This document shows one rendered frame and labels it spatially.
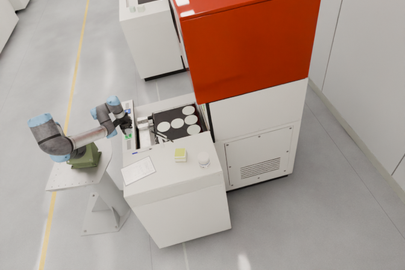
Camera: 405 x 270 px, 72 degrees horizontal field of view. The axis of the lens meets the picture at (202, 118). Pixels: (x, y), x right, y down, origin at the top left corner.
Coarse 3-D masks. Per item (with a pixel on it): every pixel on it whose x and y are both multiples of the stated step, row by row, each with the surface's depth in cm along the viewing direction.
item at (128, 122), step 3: (126, 114) 191; (123, 117) 188; (126, 117) 190; (129, 117) 193; (120, 120) 190; (123, 120) 191; (126, 120) 192; (129, 120) 192; (123, 123) 193; (126, 123) 192; (129, 123) 192; (132, 123) 199; (120, 126) 192; (123, 126) 192; (126, 126) 195; (129, 126) 196
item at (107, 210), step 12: (108, 180) 231; (96, 192) 287; (108, 192) 236; (120, 192) 252; (96, 204) 263; (108, 204) 248; (120, 204) 254; (96, 216) 268; (108, 216) 266; (120, 216) 265; (84, 228) 261; (96, 228) 260; (108, 228) 258; (120, 228) 257
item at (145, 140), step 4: (148, 120) 227; (140, 124) 223; (148, 124) 221; (140, 132) 217; (144, 132) 216; (148, 132) 216; (140, 136) 214; (144, 136) 213; (148, 136) 212; (140, 140) 211; (144, 140) 210; (148, 140) 210; (140, 144) 208; (144, 144) 208; (148, 144) 207; (140, 148) 205
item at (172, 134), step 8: (192, 104) 227; (160, 112) 226; (168, 112) 225; (176, 112) 224; (160, 120) 220; (168, 120) 219; (176, 128) 211; (184, 128) 210; (168, 136) 207; (176, 136) 206; (184, 136) 205
